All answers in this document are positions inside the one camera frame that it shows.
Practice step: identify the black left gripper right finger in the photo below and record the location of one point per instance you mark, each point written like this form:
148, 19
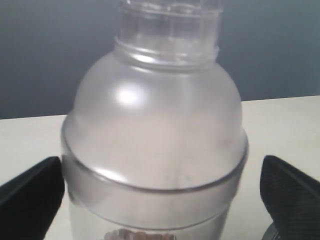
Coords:
292, 199

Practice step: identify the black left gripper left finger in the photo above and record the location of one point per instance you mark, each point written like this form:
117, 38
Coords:
30, 201

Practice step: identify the clear plastic shaker bottle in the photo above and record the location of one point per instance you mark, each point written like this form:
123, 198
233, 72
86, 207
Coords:
154, 146

